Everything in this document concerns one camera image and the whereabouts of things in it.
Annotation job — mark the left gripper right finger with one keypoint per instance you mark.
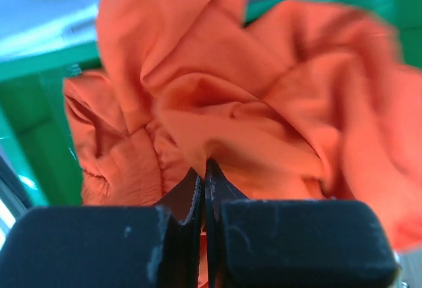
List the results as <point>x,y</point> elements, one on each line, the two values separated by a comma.
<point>292,243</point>

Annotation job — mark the green plastic tray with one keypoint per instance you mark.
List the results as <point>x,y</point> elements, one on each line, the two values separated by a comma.
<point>38,164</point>

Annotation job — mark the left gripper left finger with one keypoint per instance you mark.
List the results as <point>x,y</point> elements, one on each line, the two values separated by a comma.
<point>108,246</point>

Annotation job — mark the orange shorts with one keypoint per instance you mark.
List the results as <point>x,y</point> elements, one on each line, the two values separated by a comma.
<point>311,101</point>

